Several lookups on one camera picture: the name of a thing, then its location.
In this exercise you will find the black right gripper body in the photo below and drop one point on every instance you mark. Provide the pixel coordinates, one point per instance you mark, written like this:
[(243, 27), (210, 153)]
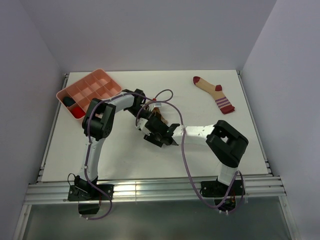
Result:
[(155, 139)]

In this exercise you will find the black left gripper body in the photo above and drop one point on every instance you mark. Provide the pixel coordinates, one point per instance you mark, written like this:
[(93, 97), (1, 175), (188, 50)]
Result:
[(138, 111)]

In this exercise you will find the tan argyle sock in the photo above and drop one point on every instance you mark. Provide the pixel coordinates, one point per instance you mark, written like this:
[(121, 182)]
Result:
[(155, 111)]

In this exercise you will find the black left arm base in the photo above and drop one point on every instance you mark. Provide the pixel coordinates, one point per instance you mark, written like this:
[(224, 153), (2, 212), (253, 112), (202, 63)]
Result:
[(90, 203)]

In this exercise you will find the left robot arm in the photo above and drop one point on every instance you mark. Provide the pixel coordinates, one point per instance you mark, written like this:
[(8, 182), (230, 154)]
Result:
[(97, 125)]

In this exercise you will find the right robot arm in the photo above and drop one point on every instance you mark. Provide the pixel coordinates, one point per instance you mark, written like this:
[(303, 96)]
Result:
[(227, 143)]

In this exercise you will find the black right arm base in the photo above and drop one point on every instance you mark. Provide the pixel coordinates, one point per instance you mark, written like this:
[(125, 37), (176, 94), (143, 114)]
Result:
[(215, 189)]

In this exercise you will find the pink compartment organizer tray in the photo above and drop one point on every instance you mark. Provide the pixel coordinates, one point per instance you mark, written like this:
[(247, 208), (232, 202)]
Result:
[(96, 84)]

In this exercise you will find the red rolled sock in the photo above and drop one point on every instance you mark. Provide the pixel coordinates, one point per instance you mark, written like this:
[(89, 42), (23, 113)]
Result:
[(77, 112)]

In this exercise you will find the tan maroon striped sock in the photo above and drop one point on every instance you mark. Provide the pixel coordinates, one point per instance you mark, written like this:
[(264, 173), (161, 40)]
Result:
[(216, 92)]

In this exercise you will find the dark teal rolled sock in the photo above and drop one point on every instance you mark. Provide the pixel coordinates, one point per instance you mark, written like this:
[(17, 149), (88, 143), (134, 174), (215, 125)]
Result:
[(68, 101)]

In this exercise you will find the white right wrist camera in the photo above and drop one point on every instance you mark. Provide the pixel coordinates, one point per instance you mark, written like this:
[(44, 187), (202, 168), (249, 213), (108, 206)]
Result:
[(141, 125)]

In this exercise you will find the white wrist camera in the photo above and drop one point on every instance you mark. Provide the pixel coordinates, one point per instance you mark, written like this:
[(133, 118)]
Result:
[(141, 125), (155, 104)]

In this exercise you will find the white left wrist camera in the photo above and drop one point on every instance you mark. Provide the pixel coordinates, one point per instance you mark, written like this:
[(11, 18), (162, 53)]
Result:
[(155, 104)]

